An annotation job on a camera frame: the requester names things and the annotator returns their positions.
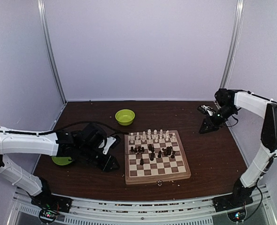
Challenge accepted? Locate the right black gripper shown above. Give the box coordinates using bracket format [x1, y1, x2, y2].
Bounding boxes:
[199, 105, 236, 134]

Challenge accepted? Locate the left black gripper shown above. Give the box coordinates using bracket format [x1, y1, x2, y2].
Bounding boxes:
[78, 144, 120, 173]

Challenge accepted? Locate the wooden chess board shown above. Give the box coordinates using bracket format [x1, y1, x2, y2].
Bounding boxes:
[124, 129, 191, 185]

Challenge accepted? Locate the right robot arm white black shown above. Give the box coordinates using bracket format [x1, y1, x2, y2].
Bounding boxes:
[197, 89, 277, 207]

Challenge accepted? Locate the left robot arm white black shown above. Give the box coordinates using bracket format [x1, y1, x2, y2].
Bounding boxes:
[0, 122, 121, 208]

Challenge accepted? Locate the green plate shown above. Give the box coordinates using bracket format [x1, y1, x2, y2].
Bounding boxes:
[51, 156, 74, 166]

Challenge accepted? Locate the green bowl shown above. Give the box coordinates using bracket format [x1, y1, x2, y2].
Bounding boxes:
[115, 109, 135, 126]

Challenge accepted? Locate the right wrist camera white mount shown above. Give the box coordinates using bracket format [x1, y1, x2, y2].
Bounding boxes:
[197, 105, 216, 116]

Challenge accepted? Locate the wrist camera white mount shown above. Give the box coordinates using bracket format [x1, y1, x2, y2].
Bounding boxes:
[197, 105, 216, 116]
[100, 136, 116, 155]

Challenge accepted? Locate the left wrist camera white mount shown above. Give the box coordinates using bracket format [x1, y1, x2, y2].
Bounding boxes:
[100, 136, 116, 155]

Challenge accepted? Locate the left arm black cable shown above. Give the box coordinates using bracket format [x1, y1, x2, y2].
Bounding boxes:
[35, 120, 130, 136]

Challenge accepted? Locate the aluminium front rail frame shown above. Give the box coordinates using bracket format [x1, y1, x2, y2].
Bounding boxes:
[11, 184, 274, 225]

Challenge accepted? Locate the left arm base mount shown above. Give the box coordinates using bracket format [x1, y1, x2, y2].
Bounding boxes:
[31, 195, 72, 224]

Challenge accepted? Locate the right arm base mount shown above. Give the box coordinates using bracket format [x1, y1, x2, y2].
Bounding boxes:
[213, 195, 253, 223]

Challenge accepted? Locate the right aluminium corner post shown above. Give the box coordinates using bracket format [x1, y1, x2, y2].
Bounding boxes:
[219, 0, 245, 89]

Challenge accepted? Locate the aluminium corner post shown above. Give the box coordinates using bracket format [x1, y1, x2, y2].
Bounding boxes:
[37, 0, 67, 104]
[219, 0, 245, 89]

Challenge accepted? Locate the left aluminium corner post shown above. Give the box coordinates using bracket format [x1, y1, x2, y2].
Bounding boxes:
[37, 0, 67, 104]

